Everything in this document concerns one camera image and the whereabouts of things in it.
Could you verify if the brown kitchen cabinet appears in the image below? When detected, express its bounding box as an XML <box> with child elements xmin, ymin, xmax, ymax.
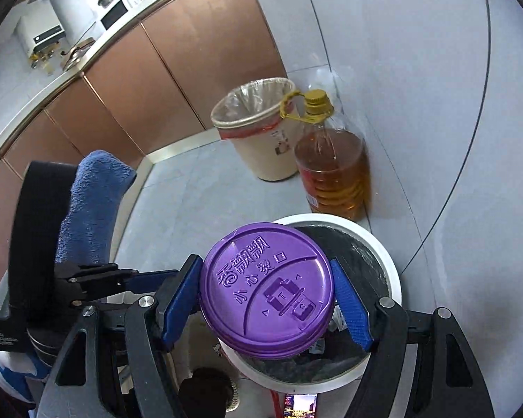
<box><xmin>0</xmin><ymin>0</ymin><xmax>288</xmax><ymax>297</ymax></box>

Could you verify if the white water heater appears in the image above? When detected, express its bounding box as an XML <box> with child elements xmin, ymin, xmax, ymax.
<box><xmin>15</xmin><ymin>0</ymin><xmax>67</xmax><ymax>59</ymax></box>

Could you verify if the large cooking oil bottle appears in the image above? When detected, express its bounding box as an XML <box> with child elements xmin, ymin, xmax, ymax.
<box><xmin>280</xmin><ymin>89</ymin><xmax>372</xmax><ymax>222</ymax></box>

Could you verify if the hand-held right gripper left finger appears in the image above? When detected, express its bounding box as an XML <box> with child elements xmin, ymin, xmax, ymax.
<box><xmin>37</xmin><ymin>253</ymin><xmax>205</xmax><ymax>418</ymax></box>

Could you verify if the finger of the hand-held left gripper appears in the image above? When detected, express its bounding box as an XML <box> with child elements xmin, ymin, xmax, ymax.
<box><xmin>54</xmin><ymin>262</ymin><xmax>184</xmax><ymax>287</ymax></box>
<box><xmin>67</xmin><ymin>282</ymin><xmax>175</xmax><ymax>312</ymax></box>

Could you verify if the purple plastic cup lid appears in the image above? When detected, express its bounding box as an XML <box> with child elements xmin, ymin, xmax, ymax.
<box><xmin>199</xmin><ymin>222</ymin><xmax>335</xmax><ymax>360</ymax></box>

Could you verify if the blue terry towel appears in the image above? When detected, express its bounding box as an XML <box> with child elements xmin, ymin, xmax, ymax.
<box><xmin>54</xmin><ymin>150</ymin><xmax>138</xmax><ymax>266</ymax></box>

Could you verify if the white kitchen countertop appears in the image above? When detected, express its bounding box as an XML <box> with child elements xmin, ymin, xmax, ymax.
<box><xmin>0</xmin><ymin>0</ymin><xmax>245</xmax><ymax>162</ymax></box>

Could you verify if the beige waste bin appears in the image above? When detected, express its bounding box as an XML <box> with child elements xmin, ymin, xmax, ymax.
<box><xmin>210</xmin><ymin>77</ymin><xmax>308</xmax><ymax>182</ymax></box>

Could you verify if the clear bin liner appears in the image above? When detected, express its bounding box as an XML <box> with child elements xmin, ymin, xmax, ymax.
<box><xmin>210</xmin><ymin>77</ymin><xmax>306</xmax><ymax>141</ymax></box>

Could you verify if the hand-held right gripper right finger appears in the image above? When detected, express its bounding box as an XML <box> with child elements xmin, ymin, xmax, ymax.
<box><xmin>329</xmin><ymin>258</ymin><xmax>495</xmax><ymax>418</ymax></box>

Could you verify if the person's left hand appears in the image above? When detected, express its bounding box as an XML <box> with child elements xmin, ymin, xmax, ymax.
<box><xmin>0</xmin><ymin>344</ymin><xmax>51</xmax><ymax>403</ymax></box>

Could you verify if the dark brown round object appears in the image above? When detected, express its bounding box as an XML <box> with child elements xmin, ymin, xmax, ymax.
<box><xmin>179</xmin><ymin>368</ymin><xmax>232</xmax><ymax>418</ymax></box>

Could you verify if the black bin liner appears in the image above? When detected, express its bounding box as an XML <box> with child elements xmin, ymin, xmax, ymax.
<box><xmin>288</xmin><ymin>223</ymin><xmax>392</xmax><ymax>369</ymax></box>

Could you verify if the white microwave oven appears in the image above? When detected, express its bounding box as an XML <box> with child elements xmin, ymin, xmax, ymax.
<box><xmin>99</xmin><ymin>0</ymin><xmax>131</xmax><ymax>31</ymax></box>

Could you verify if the white plastic bucket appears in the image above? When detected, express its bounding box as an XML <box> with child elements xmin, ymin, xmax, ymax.
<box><xmin>200</xmin><ymin>213</ymin><xmax>404</xmax><ymax>418</ymax></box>

